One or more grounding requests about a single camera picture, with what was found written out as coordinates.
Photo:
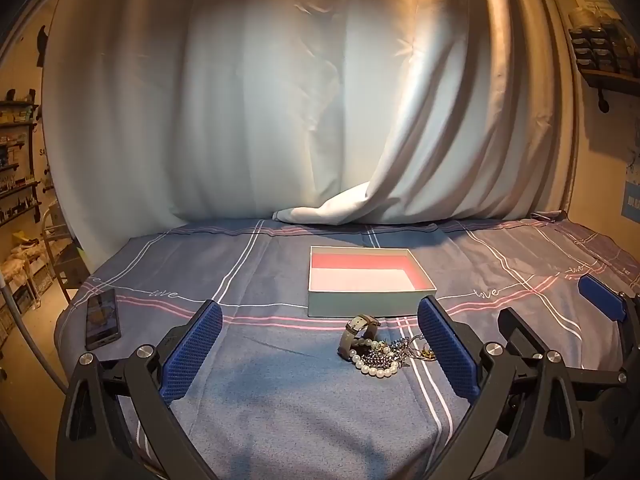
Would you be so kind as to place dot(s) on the blue wall poster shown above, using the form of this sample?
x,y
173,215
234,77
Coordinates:
x,y
632,185

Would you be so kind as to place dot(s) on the white curtain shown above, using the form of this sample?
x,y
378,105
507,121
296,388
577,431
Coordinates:
x,y
280,90

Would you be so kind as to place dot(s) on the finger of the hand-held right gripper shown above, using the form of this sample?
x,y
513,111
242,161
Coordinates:
x,y
520,332
602,300

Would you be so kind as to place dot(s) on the metal frame chair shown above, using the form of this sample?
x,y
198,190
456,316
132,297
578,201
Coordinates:
x,y
57,255

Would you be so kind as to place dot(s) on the black smartphone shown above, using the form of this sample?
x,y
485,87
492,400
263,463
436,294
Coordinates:
x,y
102,317

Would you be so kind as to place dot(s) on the grey plaid bedsheet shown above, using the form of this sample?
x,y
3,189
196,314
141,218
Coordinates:
x,y
280,410

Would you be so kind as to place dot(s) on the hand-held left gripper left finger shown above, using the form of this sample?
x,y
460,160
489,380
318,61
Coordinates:
x,y
192,350

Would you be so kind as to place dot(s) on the cluttered wall shelves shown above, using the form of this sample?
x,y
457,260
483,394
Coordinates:
x,y
15,160

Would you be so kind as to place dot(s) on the box with pink lining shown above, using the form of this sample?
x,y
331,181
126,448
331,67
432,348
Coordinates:
x,y
367,280

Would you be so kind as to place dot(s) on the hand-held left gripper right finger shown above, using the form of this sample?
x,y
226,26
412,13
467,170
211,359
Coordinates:
x,y
445,350

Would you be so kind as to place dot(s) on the wall shelf with dark bottles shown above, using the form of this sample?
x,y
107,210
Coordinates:
x,y
602,45

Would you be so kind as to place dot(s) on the black wall sticker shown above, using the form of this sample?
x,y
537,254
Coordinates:
x,y
42,45

